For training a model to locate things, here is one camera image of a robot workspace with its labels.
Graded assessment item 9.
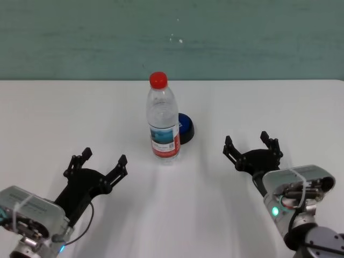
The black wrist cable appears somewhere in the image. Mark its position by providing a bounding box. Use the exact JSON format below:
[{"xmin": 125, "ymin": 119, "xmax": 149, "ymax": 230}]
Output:
[
  {"xmin": 287, "ymin": 208, "xmax": 299, "ymax": 237},
  {"xmin": 52, "ymin": 200, "xmax": 95, "ymax": 247}
]

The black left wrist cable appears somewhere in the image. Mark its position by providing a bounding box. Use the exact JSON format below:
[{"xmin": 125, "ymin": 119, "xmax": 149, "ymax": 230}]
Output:
[{"xmin": 52, "ymin": 200, "xmax": 95, "ymax": 247}]

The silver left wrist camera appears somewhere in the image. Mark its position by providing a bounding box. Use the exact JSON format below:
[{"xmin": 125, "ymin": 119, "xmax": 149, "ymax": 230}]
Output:
[{"xmin": 0, "ymin": 185, "xmax": 67, "ymax": 237}]

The clear water bottle red cap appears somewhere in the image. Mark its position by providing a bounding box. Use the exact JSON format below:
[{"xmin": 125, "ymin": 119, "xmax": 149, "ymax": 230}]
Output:
[{"xmin": 146, "ymin": 71, "xmax": 181, "ymax": 167}]

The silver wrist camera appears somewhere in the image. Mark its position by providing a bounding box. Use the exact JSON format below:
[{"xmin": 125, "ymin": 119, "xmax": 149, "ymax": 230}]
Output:
[
  {"xmin": 262, "ymin": 164, "xmax": 336, "ymax": 207},
  {"xmin": 0, "ymin": 185, "xmax": 67, "ymax": 237}
]

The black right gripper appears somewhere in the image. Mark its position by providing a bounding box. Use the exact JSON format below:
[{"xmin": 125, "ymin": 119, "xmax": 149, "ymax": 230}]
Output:
[{"xmin": 222, "ymin": 131, "xmax": 284, "ymax": 198}]

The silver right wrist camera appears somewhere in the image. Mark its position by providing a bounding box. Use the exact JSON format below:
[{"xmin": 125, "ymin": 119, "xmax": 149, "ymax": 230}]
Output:
[{"xmin": 262, "ymin": 164, "xmax": 336, "ymax": 207}]

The blue push button black base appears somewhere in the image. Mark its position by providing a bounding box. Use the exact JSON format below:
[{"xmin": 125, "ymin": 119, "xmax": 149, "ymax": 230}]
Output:
[{"xmin": 177, "ymin": 112, "xmax": 196, "ymax": 145}]

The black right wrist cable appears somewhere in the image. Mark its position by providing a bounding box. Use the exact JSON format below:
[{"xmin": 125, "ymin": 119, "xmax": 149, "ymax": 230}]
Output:
[{"xmin": 287, "ymin": 208, "xmax": 299, "ymax": 237}]

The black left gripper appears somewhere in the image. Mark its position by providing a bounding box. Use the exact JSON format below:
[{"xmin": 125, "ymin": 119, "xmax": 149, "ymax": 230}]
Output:
[{"xmin": 54, "ymin": 147, "xmax": 128, "ymax": 225}]

